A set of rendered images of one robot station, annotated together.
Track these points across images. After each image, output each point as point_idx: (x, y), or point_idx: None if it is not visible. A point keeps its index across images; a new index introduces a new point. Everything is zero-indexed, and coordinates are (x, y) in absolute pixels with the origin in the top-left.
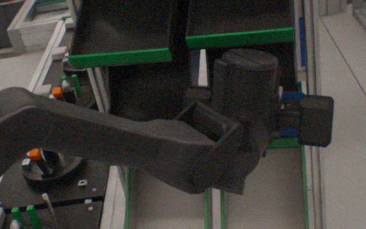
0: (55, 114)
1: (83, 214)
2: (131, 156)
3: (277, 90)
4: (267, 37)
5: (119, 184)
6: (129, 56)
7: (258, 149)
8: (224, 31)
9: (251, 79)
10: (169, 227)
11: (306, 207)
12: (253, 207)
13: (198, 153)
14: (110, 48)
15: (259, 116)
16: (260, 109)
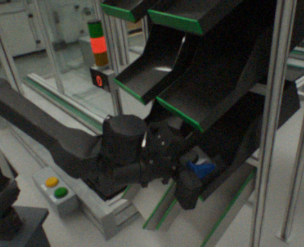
0: None
1: None
2: (37, 137)
3: (172, 156)
4: (188, 121)
5: None
6: (129, 92)
7: (114, 178)
8: (181, 104)
9: (112, 136)
10: (153, 193)
11: (205, 240)
12: (194, 217)
13: (71, 157)
14: (134, 83)
15: (116, 161)
16: (116, 156)
